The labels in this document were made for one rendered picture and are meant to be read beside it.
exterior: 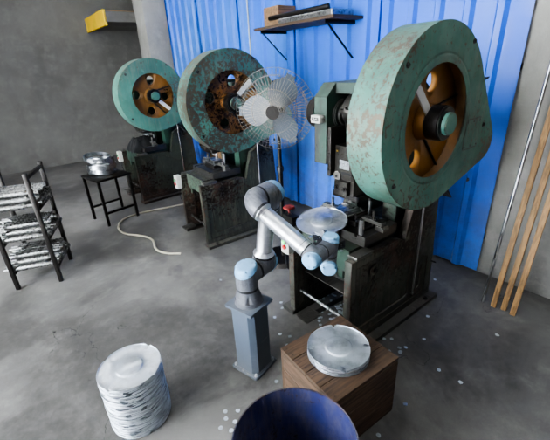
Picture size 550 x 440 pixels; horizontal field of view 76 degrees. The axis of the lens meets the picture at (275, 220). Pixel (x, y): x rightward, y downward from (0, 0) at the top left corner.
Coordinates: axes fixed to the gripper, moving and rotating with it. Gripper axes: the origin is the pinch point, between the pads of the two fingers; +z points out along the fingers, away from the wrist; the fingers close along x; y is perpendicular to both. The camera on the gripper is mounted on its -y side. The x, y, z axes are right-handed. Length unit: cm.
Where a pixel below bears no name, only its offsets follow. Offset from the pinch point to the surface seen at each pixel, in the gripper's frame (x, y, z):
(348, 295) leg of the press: 34.8, -12.9, -11.4
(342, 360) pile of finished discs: 35, -2, -55
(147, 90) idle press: -47, 175, 273
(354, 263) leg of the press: 14.4, -15.4, -9.6
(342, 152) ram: -35.5, -13.1, 27.3
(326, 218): -1.9, -2.5, 11.9
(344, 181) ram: -19.6, -14.2, 23.6
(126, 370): 42, 99, -51
